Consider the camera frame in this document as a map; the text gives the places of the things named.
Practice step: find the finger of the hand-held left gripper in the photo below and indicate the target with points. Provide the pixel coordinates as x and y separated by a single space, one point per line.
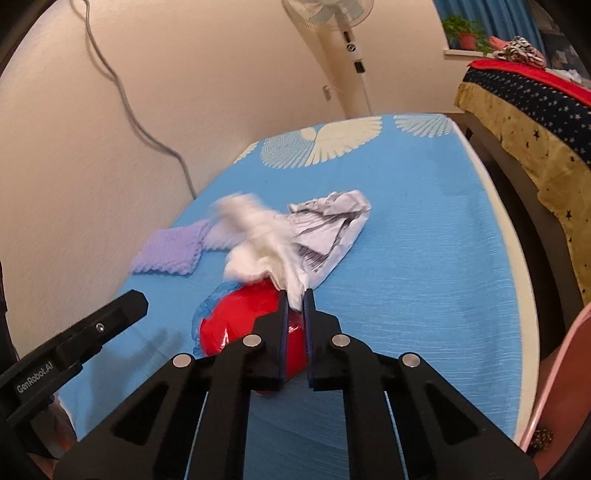
111 323

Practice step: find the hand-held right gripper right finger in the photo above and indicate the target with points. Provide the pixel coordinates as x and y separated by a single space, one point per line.
315 353

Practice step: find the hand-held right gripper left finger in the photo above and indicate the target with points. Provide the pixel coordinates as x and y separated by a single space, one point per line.
276 353

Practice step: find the red plastic bag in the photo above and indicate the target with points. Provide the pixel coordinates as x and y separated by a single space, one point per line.
235 314

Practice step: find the clear plastic bag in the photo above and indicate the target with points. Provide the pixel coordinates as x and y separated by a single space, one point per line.
205 309

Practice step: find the purple foam net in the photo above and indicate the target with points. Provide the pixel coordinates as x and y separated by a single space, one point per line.
171 249

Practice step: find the white tissue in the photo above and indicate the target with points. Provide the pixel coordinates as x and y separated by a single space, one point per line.
258 258

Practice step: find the printed paper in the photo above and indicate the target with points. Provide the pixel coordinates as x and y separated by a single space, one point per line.
341 217

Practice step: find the pink plastic bin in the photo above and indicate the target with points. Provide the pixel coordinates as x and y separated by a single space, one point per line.
554 392

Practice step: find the person's left hand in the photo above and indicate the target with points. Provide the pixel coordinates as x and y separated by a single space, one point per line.
62 429

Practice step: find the blue tablecloth with white print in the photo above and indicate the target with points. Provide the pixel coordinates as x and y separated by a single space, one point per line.
415 300

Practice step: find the bed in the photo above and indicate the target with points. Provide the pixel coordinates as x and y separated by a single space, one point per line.
517 194

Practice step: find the white standing fan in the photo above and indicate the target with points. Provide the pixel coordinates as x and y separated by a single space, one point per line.
353 69

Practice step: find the navy star-print quilt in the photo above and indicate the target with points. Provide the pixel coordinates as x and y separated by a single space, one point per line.
554 152

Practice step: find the potted green plant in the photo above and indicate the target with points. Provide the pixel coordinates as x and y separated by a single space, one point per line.
467 40

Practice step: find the red blanket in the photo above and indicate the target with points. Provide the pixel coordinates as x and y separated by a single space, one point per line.
531 74

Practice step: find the pink cloth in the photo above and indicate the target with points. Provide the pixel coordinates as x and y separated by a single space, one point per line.
498 44

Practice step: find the black white striped cloth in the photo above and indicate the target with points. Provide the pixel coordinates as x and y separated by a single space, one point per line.
521 50

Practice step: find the blue curtain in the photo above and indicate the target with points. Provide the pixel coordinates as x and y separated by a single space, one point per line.
498 18

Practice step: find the white wall outlet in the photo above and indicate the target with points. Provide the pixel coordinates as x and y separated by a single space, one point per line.
328 92

